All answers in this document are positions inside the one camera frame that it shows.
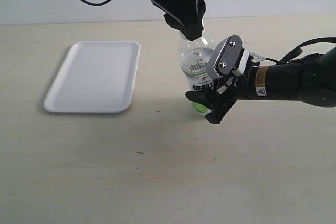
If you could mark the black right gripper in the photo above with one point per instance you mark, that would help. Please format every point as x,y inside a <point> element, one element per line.
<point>223,94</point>

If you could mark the clear plastic drink bottle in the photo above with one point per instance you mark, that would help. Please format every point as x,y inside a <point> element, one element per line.
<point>194,56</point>

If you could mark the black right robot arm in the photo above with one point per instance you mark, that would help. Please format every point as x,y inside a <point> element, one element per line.
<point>310,80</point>

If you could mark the white rectangular plastic tray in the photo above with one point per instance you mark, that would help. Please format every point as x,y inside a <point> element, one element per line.
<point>95,77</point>

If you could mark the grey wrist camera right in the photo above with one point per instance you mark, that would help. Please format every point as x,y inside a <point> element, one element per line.
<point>228,57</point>

